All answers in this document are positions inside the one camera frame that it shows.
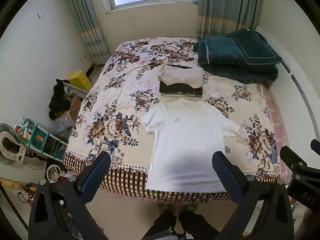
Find yellow box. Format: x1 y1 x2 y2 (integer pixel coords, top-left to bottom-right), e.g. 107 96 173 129
68 70 93 92

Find white standing fan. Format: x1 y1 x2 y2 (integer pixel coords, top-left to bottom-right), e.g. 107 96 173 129
0 123 26 168

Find pink mattress pad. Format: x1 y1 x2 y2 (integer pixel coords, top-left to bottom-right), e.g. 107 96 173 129
257 82 288 180

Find grey white appliance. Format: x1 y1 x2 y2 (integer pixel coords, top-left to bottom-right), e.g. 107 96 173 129
64 84 88 98

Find white t-shirt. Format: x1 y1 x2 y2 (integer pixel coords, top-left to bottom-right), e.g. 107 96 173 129
139 98 241 193

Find stack of folded clothes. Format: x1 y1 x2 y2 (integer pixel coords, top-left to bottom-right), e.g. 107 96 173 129
157 64 204 87

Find dark teal pillow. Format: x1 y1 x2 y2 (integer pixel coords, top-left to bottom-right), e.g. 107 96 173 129
227 27 283 65

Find dark teal folded blanket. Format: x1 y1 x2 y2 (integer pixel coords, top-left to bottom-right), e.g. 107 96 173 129
194 36 279 84

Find teal striped curtain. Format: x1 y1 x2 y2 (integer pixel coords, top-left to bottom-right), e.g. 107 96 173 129
61 0 112 65
195 0 263 39

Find person's black trousers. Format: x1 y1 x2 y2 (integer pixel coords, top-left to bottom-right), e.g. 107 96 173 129
144 212 225 240

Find floral bedsheet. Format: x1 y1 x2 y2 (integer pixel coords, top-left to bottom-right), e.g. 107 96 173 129
62 35 282 203

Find black cloth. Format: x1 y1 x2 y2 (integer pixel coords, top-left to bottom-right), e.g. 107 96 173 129
48 79 72 120

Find white headboard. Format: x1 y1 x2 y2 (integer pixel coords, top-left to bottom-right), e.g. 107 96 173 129
257 26 320 142

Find teal storage rack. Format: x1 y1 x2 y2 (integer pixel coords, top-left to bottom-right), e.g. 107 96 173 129
15 117 68 161

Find cardboard box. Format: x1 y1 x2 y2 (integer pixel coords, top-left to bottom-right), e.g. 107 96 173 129
69 96 83 122

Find folded black garment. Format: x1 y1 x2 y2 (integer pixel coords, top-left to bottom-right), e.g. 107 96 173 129
159 81 203 96

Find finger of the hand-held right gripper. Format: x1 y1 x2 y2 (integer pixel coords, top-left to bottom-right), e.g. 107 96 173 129
310 138 320 155
280 146 309 173

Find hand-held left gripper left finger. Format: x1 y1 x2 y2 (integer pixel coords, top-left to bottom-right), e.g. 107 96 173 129
28 151 112 240

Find folded beige garment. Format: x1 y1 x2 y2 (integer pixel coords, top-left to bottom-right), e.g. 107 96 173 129
161 91 203 98

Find clear plastic bag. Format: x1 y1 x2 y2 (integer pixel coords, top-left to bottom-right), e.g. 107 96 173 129
50 115 75 141

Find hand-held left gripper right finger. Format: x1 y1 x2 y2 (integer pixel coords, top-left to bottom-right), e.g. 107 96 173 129
212 151 295 240

